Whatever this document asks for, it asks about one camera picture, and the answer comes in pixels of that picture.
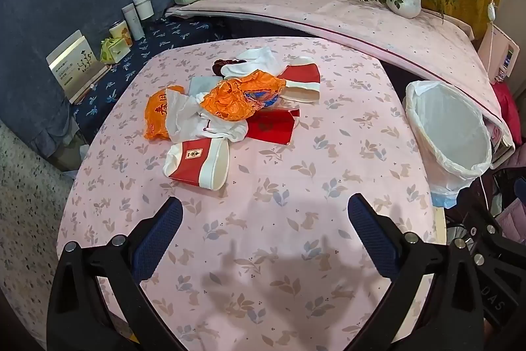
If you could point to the red paper envelope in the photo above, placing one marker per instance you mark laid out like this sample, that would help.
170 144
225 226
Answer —
273 127

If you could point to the navy floral cloth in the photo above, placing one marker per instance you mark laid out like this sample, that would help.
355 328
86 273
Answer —
123 81

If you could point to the short white tumbler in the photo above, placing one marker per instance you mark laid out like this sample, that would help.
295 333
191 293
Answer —
143 7

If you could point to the red cloth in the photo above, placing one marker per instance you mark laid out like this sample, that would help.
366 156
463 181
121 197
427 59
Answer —
507 108

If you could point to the pale pink dotted sheet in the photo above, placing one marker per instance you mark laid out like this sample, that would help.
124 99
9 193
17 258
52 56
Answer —
320 11

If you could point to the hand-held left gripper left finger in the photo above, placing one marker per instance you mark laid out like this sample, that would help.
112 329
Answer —
158 240

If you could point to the red and white paper cup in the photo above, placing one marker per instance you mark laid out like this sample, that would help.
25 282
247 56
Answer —
193 166
302 81

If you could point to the orange plastic bag blue print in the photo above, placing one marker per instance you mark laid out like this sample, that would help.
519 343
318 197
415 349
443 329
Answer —
238 96

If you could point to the pink puffer jacket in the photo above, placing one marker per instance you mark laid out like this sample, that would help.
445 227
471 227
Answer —
513 219

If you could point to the white printed card box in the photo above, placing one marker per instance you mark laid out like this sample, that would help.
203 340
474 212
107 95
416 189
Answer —
76 61

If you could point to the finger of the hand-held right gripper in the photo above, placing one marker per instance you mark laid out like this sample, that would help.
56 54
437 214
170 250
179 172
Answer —
499 285
503 229

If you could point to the green tissue pack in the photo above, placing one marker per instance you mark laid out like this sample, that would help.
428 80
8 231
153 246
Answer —
111 50

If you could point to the white plastic bag scrap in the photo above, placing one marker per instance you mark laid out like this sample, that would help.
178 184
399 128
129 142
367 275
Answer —
193 122

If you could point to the plain orange plastic bag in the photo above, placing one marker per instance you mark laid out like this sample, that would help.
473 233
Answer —
158 116

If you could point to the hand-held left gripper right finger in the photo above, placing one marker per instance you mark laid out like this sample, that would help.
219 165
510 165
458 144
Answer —
372 231

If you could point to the pink floral tablecloth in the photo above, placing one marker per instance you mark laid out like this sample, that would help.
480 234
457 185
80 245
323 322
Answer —
254 219

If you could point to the pink electronic device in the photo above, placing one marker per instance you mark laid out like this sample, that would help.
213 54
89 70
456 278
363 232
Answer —
495 51

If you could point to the white crumpled tissue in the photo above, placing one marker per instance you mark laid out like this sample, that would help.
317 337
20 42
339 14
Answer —
254 61

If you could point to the waste bin with white liner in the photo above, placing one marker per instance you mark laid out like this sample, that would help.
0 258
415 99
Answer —
448 129

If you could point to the grey paper sheet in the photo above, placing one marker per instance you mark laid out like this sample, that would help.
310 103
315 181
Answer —
201 84

